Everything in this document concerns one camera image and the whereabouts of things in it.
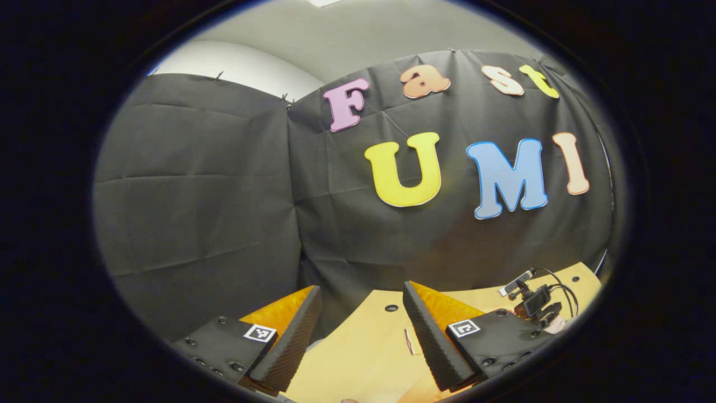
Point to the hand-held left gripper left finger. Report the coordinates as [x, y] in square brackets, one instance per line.
[291, 341]

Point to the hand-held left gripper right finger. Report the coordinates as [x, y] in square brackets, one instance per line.
[430, 341]

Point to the orange T-shirt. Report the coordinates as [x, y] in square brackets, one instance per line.
[419, 389]

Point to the black backdrop cloth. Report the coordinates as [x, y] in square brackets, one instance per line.
[212, 212]

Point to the large ceiling light panel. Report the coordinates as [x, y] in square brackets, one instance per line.
[324, 2]

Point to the small black camera on mount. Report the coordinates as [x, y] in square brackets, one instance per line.
[536, 301]

